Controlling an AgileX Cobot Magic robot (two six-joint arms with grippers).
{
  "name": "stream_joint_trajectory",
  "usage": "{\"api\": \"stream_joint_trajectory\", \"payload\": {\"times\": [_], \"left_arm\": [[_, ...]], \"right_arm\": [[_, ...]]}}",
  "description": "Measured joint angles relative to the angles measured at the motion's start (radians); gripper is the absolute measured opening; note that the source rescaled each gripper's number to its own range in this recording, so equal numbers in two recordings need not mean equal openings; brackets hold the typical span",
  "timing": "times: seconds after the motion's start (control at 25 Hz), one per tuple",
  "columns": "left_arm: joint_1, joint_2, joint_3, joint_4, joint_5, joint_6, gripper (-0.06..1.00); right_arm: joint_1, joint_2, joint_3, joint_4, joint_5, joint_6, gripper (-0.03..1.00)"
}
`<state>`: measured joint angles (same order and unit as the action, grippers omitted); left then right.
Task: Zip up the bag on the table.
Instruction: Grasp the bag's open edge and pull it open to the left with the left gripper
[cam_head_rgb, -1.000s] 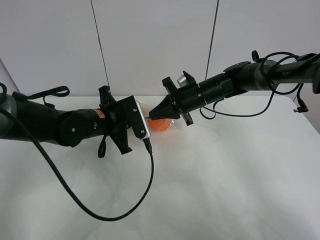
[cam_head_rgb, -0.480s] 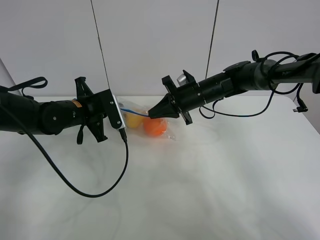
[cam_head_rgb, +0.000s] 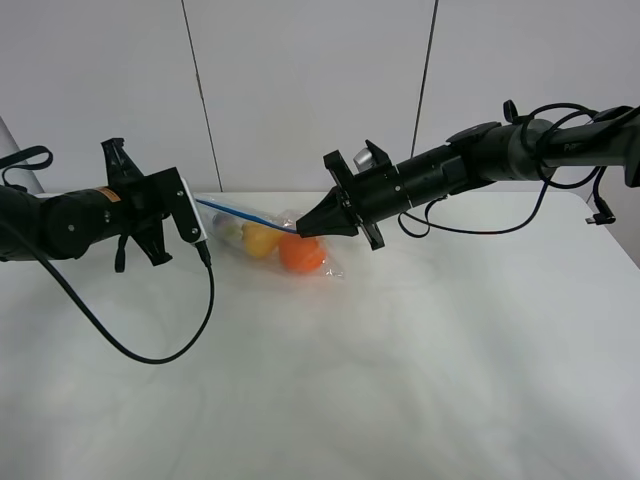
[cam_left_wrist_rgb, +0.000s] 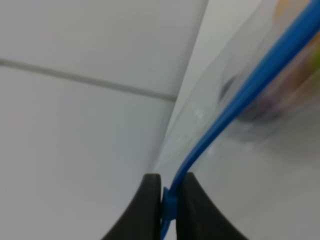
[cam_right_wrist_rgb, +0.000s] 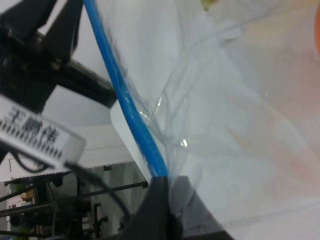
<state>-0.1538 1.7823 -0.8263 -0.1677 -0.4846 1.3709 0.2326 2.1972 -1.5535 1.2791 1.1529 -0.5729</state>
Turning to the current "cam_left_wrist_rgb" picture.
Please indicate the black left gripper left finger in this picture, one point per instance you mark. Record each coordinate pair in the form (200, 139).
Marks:
(142, 218)

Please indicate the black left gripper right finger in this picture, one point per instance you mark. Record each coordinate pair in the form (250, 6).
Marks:
(198, 218)

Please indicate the blue zipper slider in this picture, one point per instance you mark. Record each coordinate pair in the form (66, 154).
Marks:
(169, 205)

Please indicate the clear zip bag blue strip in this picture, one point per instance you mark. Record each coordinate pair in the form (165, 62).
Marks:
(265, 179)

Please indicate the purple eggplant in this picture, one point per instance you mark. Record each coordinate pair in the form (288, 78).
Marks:
(274, 102)

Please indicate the yellow pear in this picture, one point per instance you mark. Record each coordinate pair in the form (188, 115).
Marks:
(307, 62)

